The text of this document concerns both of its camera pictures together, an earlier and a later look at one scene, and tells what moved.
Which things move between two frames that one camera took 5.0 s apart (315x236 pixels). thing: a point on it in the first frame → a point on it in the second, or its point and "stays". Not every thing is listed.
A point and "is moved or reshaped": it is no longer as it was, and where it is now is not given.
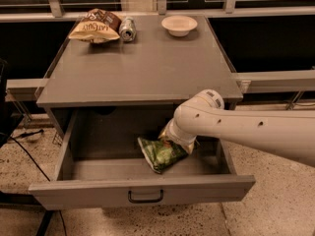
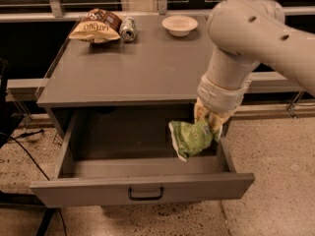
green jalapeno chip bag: [161, 154] is moved or reshaped
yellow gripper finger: [165, 139] → [201, 112]
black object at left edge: [10, 121] stays
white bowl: [179, 25] stays
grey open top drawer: [102, 164] stays
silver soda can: [128, 29] stays
